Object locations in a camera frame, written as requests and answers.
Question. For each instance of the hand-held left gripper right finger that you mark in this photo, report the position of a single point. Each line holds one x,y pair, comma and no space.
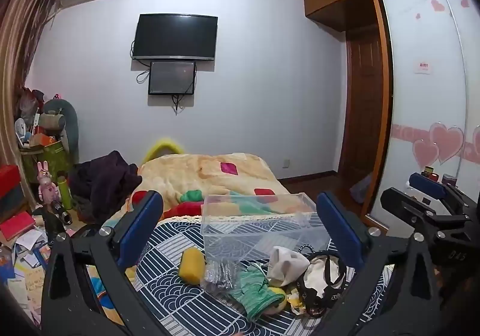
339,231

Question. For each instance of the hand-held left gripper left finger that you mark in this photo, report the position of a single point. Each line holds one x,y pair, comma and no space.
144,223

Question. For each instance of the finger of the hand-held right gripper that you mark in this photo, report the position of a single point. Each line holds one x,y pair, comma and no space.
427,182
407,204

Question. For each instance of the white sock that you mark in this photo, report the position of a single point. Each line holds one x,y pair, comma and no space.
287,264

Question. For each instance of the yellow sponge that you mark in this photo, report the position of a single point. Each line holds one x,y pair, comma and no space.
192,265

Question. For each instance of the clear plastic storage box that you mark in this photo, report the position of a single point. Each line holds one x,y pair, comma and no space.
262,238

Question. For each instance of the floral cloth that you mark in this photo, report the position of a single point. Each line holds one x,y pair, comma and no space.
294,302

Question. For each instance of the yellow ball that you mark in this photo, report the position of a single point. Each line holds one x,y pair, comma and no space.
278,296

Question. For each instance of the green knit glove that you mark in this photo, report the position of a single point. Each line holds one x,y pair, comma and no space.
255,289

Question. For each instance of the small red jar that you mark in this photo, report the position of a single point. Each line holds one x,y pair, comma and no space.
429,172

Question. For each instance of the small dark jar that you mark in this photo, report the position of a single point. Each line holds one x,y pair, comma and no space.
449,179

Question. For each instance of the grey bag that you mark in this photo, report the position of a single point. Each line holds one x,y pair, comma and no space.
362,187

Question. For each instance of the dark purple garment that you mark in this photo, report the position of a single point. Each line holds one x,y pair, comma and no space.
105,182

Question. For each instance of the white sliding wardrobe door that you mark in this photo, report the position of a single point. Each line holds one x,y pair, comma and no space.
423,114

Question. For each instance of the yellow patterned blanket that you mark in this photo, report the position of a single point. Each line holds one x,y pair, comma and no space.
195,171

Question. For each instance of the yellow plush pillow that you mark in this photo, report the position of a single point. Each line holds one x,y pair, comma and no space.
163,146

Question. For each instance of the green bottle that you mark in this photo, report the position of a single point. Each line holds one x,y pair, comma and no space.
64,191

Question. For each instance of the blue patterned bedsheet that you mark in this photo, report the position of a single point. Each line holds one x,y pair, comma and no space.
180,306

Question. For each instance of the wooden room door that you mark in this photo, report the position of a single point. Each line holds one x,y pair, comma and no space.
365,103

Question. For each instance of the pink bunny toy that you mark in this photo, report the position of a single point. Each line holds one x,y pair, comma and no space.
47,182

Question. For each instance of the red white door sticker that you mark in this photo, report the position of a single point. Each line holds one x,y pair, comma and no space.
423,67

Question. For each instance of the green storage bag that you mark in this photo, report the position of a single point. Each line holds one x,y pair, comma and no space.
48,159

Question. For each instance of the teal plush toy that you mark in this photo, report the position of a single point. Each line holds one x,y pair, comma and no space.
69,125

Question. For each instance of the red book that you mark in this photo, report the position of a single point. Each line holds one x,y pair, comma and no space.
17,225

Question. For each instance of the pile of papers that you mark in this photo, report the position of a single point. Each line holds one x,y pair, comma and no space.
22,268

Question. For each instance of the red box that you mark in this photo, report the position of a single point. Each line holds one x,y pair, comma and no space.
9,180

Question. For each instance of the small white fan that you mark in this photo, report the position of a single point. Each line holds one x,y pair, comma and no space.
20,129

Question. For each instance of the red plastic bag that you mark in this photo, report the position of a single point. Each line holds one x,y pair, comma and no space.
28,103

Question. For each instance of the striped brown curtain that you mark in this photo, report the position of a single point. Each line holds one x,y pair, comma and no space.
18,39

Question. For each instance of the white wall socket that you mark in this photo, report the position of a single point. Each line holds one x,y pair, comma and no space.
286,163

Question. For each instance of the small black wall monitor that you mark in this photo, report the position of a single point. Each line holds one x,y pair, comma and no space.
171,77

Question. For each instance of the large black wall television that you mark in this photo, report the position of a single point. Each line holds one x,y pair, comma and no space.
175,35

